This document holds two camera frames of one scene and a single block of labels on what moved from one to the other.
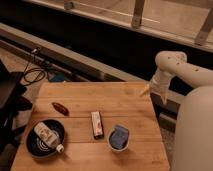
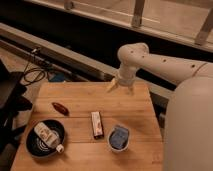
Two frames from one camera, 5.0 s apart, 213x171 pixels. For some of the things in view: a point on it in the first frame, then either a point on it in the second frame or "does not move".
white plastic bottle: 49,136 does not move
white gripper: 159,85 to 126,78
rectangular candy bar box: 98,129 does not move
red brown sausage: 61,109 does not move
